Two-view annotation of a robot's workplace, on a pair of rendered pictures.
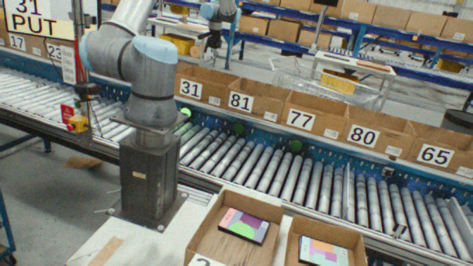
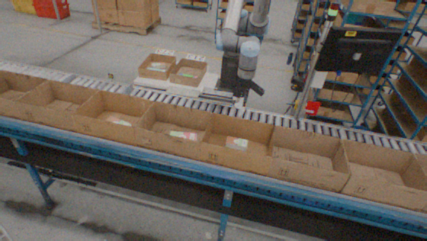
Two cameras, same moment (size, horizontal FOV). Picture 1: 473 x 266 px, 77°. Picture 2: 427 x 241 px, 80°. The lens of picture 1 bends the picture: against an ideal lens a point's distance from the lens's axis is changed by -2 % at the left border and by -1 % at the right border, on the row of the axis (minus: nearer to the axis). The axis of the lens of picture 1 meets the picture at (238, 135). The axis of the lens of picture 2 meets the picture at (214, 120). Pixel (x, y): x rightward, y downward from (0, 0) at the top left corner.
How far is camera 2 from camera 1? 3.22 m
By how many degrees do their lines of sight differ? 116
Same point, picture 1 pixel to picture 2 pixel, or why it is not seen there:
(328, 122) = (115, 99)
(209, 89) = (230, 122)
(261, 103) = (175, 110)
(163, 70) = not seen: hidden behind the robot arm
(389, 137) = (68, 88)
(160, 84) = not seen: hidden behind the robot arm
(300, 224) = (162, 75)
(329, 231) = (150, 72)
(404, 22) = not seen: outside the picture
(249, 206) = (184, 80)
